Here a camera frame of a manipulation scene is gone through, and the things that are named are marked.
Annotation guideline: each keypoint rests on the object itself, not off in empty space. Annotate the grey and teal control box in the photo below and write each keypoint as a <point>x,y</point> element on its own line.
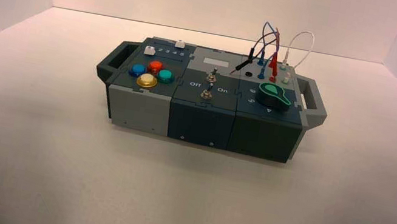
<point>201,121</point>

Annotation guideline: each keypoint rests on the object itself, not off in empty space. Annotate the teal round push button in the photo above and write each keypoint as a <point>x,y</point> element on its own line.
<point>166,76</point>

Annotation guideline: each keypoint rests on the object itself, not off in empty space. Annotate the yellow round push button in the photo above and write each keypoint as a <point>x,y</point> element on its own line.
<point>147,80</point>

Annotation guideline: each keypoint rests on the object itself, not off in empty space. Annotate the red round push button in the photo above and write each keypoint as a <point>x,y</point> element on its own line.
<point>155,66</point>

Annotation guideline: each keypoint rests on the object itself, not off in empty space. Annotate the small white square key cap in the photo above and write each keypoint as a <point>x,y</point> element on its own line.
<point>180,43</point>

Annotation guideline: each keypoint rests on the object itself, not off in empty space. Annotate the blue round push button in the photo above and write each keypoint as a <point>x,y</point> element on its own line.
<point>137,71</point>

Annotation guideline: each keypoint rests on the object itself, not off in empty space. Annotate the green rotary knob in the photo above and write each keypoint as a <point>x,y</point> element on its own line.
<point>274,96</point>

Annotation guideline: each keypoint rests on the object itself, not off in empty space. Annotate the large white square key cap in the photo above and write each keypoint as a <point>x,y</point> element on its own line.
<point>150,51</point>

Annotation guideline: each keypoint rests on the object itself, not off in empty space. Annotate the metal toggle switch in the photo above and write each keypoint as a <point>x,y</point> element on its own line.
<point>211,76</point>
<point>207,93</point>

